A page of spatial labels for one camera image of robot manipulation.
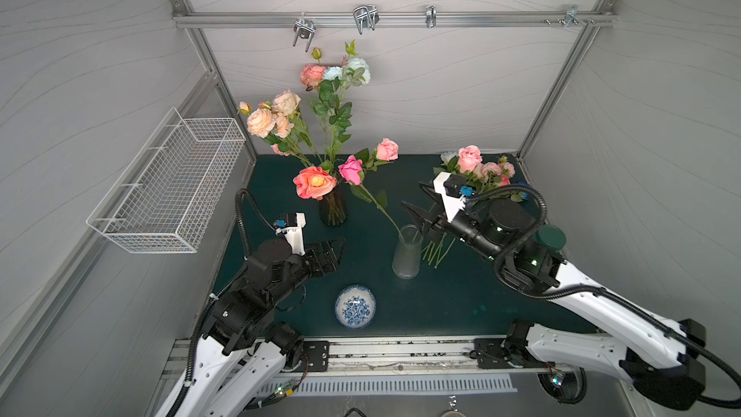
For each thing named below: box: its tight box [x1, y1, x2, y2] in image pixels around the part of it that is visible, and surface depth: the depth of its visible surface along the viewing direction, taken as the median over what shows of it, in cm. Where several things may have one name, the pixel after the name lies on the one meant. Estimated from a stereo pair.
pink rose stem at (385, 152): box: [355, 138, 400, 174], surface depth 70 cm
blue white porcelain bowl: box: [333, 283, 378, 330], surface depth 82 cm
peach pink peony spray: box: [237, 63, 328, 167], surface depth 75 cm
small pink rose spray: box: [433, 144, 525, 202], surface depth 110 cm
